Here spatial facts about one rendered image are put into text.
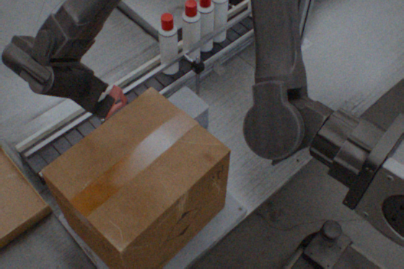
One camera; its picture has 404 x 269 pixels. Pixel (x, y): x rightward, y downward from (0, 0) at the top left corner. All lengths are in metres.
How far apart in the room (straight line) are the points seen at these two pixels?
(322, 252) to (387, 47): 0.74
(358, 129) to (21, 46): 0.59
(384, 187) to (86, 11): 0.51
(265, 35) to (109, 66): 0.95
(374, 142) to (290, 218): 1.61
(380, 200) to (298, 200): 1.63
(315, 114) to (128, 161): 0.49
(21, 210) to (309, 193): 1.34
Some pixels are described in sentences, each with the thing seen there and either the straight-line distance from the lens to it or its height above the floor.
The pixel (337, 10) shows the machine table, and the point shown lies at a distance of 1.77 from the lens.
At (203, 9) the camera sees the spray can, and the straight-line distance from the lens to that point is 1.38.
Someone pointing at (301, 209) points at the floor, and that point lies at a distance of 2.22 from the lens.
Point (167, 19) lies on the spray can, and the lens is 1.30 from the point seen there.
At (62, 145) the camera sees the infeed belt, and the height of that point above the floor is 0.88.
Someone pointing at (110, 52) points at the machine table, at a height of 0.83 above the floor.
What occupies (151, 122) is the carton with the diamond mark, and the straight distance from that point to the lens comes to 1.04.
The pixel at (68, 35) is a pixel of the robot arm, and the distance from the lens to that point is 0.83.
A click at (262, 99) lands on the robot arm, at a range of 0.61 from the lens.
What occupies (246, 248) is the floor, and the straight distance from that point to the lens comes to 2.11.
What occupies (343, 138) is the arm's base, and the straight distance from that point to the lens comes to 0.61.
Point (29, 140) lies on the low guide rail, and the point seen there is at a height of 0.91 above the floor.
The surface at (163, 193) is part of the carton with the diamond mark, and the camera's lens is 0.95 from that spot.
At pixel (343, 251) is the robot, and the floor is 0.28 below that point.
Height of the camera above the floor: 1.97
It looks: 54 degrees down
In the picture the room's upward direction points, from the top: 1 degrees clockwise
